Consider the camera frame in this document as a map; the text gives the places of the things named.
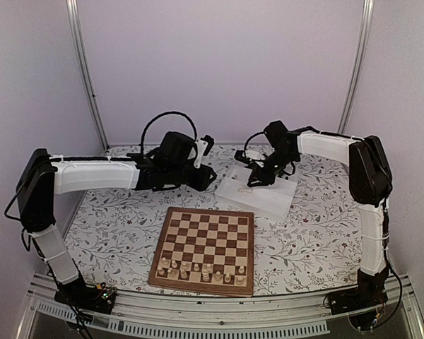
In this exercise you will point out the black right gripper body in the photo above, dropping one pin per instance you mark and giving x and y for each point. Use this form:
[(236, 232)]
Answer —
[(282, 160)]

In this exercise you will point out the light chess king piece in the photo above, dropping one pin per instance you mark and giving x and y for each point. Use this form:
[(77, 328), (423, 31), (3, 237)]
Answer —
[(244, 190)]

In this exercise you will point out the light chess piece rook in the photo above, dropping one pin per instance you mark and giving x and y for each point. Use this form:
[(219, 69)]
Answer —
[(183, 274)]

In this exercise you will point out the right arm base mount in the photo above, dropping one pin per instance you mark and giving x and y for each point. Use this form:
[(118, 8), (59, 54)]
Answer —
[(367, 299)]

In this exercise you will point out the aluminium frame post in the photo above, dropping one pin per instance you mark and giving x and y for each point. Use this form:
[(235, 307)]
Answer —
[(77, 36), (363, 38)]

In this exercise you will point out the front aluminium rail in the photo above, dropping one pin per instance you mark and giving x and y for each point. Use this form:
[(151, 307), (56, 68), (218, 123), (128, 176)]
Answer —
[(304, 315)]

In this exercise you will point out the light chess knight piece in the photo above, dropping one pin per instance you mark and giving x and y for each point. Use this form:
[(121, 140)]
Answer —
[(170, 272)]

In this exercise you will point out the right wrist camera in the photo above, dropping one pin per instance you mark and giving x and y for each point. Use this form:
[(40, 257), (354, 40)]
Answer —
[(250, 156)]

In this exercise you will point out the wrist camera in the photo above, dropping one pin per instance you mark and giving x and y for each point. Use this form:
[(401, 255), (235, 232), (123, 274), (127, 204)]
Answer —
[(202, 148), (250, 156)]

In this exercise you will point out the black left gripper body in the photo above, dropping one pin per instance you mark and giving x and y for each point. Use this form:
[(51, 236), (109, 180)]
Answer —
[(177, 176)]

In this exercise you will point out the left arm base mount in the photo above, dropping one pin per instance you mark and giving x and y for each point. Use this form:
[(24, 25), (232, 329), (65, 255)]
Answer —
[(78, 294)]

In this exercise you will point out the wooden chess board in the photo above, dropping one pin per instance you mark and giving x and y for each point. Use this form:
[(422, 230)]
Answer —
[(222, 238)]

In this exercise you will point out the white plastic divided tray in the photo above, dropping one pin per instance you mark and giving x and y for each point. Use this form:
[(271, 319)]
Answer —
[(272, 202)]

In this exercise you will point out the light chess piece bishop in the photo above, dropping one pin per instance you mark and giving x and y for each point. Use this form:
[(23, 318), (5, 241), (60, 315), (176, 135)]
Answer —
[(217, 276)]

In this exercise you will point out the floral patterned table mat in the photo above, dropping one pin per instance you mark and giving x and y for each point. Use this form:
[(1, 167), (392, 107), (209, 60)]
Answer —
[(115, 234)]

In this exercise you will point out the light chess queen piece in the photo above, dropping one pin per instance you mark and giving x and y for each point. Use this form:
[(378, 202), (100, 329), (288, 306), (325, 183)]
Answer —
[(205, 276)]

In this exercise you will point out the left aluminium frame post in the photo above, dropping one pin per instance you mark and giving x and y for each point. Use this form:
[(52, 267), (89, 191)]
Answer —
[(77, 36)]

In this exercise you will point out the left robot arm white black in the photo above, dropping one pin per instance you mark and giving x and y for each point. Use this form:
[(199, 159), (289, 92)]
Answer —
[(46, 176)]

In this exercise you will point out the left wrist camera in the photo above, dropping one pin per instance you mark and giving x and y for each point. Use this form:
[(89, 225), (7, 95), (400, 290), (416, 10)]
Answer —
[(202, 148)]

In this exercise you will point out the right aluminium frame post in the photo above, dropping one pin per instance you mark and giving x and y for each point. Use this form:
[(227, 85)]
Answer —
[(363, 38)]

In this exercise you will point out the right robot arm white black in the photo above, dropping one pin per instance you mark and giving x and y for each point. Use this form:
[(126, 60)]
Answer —
[(370, 184)]

